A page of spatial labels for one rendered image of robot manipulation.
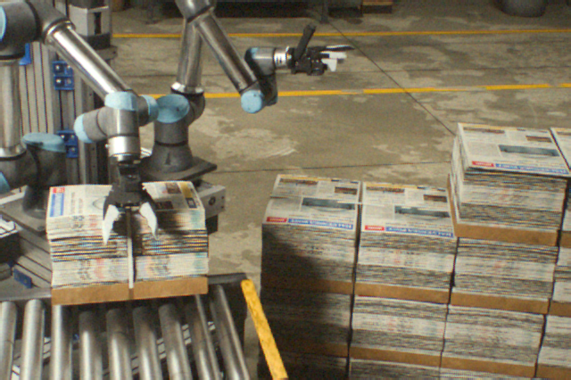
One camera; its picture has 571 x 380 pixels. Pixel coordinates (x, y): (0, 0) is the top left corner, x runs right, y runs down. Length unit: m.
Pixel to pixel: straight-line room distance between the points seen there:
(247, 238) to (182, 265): 2.10
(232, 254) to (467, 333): 1.65
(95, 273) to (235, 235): 2.17
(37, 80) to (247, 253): 1.66
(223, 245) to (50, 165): 1.74
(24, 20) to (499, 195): 1.38
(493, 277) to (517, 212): 0.22
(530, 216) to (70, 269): 1.28
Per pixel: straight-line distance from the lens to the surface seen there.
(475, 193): 2.50
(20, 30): 2.34
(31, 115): 2.86
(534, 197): 2.53
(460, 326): 2.70
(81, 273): 2.13
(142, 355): 2.04
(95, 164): 2.82
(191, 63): 2.93
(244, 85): 2.75
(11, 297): 2.28
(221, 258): 4.04
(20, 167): 2.49
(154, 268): 2.14
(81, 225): 2.09
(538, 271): 2.64
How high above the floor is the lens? 1.97
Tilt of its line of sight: 24 degrees down
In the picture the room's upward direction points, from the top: 3 degrees clockwise
